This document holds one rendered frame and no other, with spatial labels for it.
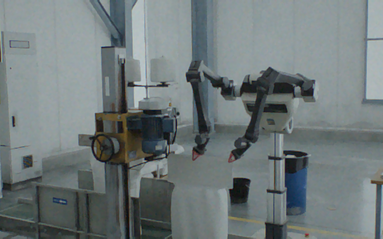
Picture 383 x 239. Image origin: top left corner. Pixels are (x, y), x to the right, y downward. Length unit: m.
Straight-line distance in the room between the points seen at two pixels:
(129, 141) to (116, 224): 0.54
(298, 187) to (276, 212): 1.67
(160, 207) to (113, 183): 0.86
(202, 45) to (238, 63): 1.01
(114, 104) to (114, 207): 0.66
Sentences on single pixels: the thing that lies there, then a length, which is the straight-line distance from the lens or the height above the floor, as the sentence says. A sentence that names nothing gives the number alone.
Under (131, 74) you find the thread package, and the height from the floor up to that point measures 1.58.
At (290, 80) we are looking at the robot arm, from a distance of 3.00.
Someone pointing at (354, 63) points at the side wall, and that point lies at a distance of 10.96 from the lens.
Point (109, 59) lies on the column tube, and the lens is 3.00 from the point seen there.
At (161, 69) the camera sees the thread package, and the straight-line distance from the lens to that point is 3.02.
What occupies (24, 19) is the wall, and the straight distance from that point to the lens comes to 7.80.
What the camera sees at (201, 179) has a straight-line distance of 3.23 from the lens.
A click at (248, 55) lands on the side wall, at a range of 11.67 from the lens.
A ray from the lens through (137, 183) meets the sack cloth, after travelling 3.55.
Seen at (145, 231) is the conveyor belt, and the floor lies 0.38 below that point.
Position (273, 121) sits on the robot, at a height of 1.22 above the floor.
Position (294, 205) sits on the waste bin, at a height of 0.11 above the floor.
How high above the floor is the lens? 1.60
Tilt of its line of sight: 6 degrees down
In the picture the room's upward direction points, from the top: 1 degrees counter-clockwise
